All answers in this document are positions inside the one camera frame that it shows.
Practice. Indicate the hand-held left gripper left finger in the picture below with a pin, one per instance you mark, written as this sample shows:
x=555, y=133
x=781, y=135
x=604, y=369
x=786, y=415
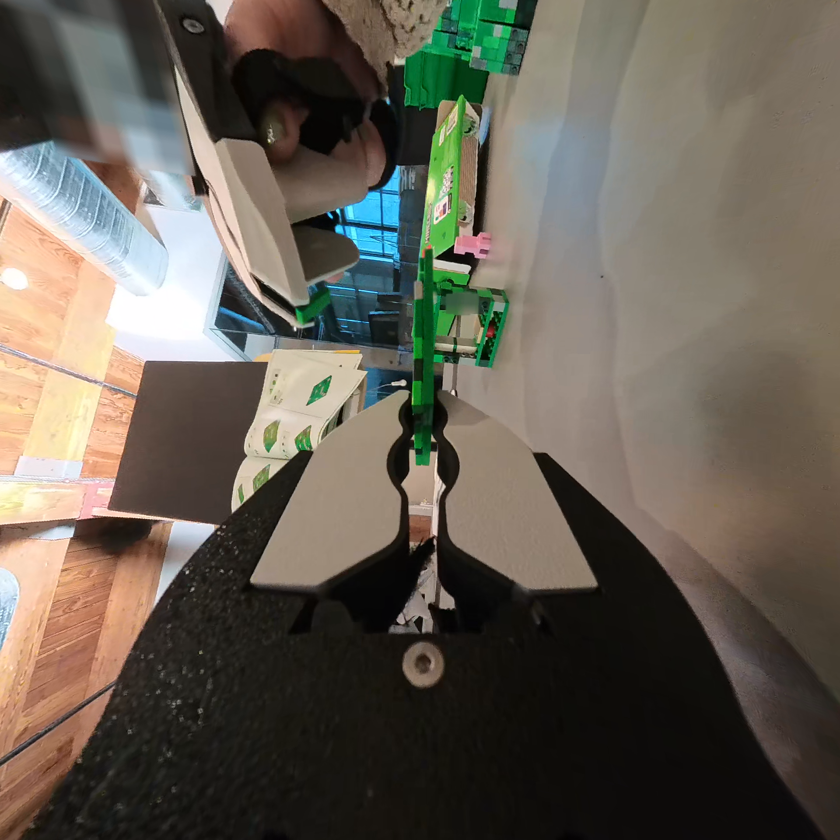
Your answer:
x=341, y=512

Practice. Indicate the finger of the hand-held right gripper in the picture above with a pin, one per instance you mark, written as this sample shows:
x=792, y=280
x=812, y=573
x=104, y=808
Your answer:
x=239, y=256
x=262, y=216

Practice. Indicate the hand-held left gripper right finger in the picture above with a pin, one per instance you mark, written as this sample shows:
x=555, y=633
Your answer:
x=512, y=518

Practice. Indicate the small green lego brick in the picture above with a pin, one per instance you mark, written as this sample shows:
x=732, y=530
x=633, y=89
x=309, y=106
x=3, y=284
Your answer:
x=315, y=308

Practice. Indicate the green lego plate assembly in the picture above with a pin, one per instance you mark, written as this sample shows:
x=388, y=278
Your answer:
x=425, y=367

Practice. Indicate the person's right forearm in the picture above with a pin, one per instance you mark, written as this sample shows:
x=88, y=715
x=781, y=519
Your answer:
x=394, y=26

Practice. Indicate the lego instruction booklet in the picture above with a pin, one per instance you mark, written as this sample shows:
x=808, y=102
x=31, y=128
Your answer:
x=308, y=387

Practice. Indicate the small green lego build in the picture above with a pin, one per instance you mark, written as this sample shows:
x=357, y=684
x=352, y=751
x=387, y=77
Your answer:
x=492, y=334

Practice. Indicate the pink lego pig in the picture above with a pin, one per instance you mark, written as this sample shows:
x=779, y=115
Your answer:
x=472, y=244

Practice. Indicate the large green pixelated lego build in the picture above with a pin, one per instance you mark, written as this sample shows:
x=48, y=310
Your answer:
x=492, y=33

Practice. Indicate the person's right hand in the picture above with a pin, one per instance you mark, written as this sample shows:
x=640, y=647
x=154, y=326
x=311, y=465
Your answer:
x=275, y=26

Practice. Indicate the glass partition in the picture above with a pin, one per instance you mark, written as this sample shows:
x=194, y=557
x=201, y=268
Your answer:
x=367, y=262

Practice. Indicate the black flat panel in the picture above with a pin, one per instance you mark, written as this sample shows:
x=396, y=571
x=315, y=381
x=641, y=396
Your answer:
x=190, y=439

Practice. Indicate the green cardboard box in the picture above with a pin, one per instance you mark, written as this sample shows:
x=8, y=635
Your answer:
x=446, y=170

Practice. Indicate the round ceiling light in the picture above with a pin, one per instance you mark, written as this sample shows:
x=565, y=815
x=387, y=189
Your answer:
x=13, y=278

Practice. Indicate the silver ventilation duct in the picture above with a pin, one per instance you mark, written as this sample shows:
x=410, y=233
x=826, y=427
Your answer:
x=85, y=210

